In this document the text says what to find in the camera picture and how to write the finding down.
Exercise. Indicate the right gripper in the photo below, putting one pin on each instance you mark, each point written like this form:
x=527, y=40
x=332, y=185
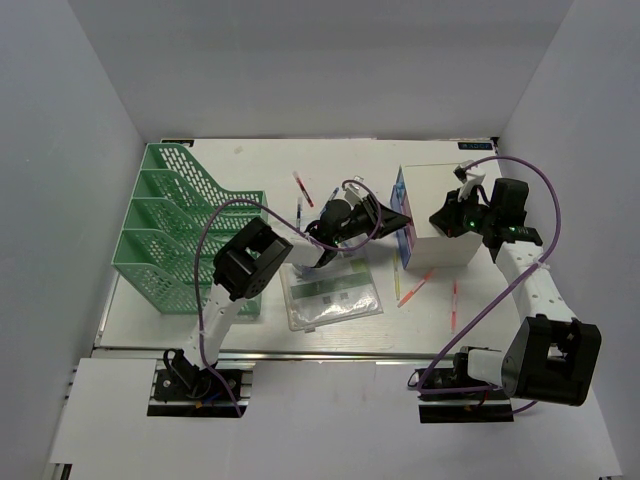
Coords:
x=446, y=219

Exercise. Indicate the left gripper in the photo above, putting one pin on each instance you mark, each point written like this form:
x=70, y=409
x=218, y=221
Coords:
x=391, y=221

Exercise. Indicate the pink drawer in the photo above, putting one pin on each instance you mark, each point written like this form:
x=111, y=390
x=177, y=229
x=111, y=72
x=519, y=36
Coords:
x=403, y=235

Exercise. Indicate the yellow highlighter pen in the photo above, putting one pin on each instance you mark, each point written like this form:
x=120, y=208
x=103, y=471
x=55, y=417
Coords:
x=396, y=273

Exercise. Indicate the red pen with cap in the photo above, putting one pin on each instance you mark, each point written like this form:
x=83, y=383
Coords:
x=303, y=189

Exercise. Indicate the pink red pen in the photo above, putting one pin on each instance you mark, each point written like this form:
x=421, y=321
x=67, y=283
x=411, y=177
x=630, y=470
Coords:
x=453, y=318

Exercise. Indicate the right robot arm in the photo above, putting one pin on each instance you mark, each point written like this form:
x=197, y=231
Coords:
x=553, y=355

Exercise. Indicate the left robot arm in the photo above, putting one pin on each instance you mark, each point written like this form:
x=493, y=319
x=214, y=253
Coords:
x=245, y=265

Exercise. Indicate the blue drawer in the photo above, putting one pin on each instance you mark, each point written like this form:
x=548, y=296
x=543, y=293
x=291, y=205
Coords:
x=398, y=192

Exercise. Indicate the white drawer cabinet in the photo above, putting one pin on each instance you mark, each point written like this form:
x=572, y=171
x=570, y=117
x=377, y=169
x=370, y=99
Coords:
x=428, y=195

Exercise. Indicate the xdof label sticker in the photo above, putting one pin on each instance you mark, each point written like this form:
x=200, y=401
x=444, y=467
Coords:
x=476, y=146

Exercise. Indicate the clear plastic document pouch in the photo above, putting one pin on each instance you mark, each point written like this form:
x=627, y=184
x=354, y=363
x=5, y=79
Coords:
x=341, y=291

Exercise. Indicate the green mesh file organizer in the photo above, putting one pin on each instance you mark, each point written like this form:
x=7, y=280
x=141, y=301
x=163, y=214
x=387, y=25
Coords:
x=173, y=198

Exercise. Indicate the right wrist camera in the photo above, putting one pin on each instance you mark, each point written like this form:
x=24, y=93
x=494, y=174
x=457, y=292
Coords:
x=470, y=177

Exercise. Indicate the metal table edge rail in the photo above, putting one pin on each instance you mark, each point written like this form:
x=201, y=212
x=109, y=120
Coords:
x=323, y=356

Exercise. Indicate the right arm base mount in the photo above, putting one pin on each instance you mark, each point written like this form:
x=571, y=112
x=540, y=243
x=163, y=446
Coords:
x=450, y=396

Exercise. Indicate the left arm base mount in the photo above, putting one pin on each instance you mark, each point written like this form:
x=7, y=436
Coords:
x=181, y=390

